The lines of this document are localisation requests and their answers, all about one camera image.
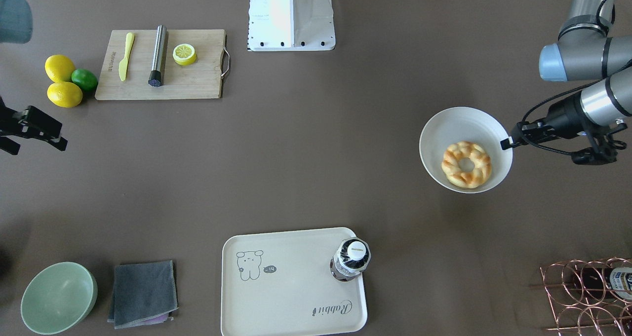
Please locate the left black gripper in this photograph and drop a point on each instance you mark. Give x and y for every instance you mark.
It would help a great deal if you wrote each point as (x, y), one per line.
(563, 114)

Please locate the grey folded cloth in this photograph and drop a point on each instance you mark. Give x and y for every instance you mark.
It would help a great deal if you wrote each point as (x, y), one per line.
(143, 294)

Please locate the dark drink bottle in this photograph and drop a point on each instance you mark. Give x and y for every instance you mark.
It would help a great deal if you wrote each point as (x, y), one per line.
(350, 259)

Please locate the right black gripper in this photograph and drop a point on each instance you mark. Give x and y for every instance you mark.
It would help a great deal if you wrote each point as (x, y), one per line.
(30, 122)

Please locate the wooden cutting board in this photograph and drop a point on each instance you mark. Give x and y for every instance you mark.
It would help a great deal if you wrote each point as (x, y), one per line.
(201, 80)

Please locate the half lemon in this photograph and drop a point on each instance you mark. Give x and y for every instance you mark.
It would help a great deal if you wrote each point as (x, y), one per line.
(184, 54)

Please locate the yellow lemon far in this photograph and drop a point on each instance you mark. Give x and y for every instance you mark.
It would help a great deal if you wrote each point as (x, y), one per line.
(59, 68)

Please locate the yellow lemon near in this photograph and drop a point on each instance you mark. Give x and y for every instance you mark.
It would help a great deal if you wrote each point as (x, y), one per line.
(65, 94)

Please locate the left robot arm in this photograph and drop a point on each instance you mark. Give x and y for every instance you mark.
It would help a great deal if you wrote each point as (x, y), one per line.
(584, 50)

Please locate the green lime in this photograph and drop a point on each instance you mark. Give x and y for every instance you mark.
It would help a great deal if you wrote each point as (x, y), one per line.
(84, 79)

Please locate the mint green bowl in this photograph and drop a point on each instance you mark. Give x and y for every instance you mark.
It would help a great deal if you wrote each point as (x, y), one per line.
(58, 298)

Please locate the copper wire bottle rack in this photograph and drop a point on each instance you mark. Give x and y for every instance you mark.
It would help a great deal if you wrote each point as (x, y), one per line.
(573, 312)

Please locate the braided donut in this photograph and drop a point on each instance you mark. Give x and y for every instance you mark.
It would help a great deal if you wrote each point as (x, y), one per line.
(473, 152)

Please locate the bottle in copper rack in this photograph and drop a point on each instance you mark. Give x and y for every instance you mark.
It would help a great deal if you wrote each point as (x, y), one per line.
(607, 283)

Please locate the cream rabbit tray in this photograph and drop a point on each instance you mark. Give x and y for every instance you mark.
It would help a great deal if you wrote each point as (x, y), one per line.
(279, 284)

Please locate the white bowl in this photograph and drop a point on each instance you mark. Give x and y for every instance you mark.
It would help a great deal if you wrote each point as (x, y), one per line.
(464, 124)

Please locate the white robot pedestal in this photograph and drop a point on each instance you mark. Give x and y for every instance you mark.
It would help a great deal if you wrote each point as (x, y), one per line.
(291, 25)

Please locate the yellow lemon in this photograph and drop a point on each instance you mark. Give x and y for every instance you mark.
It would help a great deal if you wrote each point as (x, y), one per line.
(59, 68)
(65, 94)

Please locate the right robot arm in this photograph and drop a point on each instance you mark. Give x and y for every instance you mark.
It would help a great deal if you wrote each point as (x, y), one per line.
(16, 26)

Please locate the metal muddler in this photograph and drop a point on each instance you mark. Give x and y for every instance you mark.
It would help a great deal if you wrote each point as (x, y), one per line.
(156, 76)

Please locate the yellow plastic knife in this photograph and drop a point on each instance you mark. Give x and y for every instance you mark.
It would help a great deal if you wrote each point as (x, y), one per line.
(123, 65)

